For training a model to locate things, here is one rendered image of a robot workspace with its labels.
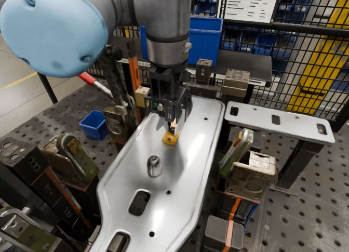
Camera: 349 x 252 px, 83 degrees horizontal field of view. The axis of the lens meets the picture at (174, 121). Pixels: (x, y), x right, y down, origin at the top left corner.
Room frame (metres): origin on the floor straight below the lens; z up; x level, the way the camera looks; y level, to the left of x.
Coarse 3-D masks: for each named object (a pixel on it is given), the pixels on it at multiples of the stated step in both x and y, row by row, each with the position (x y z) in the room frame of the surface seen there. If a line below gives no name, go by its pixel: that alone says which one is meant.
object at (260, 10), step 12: (228, 0) 0.88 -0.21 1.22; (240, 0) 0.86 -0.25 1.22; (252, 0) 0.85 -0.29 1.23; (264, 0) 0.84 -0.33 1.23; (276, 0) 0.82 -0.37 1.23; (216, 12) 0.89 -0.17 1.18; (228, 12) 0.88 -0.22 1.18; (240, 12) 0.86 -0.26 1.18; (252, 12) 0.85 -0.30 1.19; (264, 12) 0.83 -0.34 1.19; (264, 24) 0.83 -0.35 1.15
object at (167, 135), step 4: (172, 124) 0.40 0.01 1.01; (172, 128) 0.38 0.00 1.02; (168, 132) 0.37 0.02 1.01; (172, 132) 0.37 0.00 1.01; (164, 136) 0.36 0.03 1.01; (168, 136) 0.36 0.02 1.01; (172, 136) 0.36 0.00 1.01; (176, 136) 0.36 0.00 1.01; (164, 140) 0.34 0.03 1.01; (168, 140) 0.34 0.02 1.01; (172, 140) 0.34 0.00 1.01; (176, 140) 0.34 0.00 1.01
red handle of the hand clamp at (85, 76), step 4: (84, 72) 0.46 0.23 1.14; (80, 76) 0.45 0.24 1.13; (84, 76) 0.45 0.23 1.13; (88, 76) 0.45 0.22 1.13; (84, 80) 0.44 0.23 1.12; (88, 80) 0.44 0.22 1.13; (92, 80) 0.44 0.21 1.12; (96, 80) 0.45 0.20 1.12; (92, 84) 0.44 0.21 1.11; (96, 84) 0.44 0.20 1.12; (100, 84) 0.45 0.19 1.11; (96, 88) 0.44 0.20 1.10; (100, 88) 0.43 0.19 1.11; (104, 88) 0.44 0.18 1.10; (104, 92) 0.43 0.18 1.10; (108, 92) 0.43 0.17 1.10; (108, 96) 0.43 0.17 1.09; (112, 96) 0.43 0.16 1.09; (112, 100) 0.42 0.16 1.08
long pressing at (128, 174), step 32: (192, 96) 0.55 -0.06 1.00; (160, 128) 0.40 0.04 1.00; (192, 128) 0.40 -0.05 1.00; (128, 160) 0.29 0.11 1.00; (160, 160) 0.29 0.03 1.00; (192, 160) 0.29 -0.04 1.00; (96, 192) 0.20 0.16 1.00; (128, 192) 0.21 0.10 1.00; (160, 192) 0.21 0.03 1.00; (192, 192) 0.21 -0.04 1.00; (128, 224) 0.14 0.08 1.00; (160, 224) 0.14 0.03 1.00; (192, 224) 0.14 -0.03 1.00
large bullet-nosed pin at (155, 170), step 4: (152, 156) 0.26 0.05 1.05; (156, 156) 0.26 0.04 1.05; (148, 160) 0.26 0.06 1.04; (152, 160) 0.25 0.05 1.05; (156, 160) 0.25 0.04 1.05; (148, 164) 0.25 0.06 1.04; (152, 164) 0.25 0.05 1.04; (156, 164) 0.25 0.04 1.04; (160, 164) 0.25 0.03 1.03; (148, 168) 0.25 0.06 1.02; (152, 168) 0.24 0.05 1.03; (156, 168) 0.24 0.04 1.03; (160, 168) 0.25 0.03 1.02; (148, 172) 0.25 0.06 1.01; (152, 172) 0.24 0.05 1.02; (156, 172) 0.24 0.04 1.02; (160, 172) 0.25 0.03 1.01; (152, 176) 0.24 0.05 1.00; (156, 176) 0.24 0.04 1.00
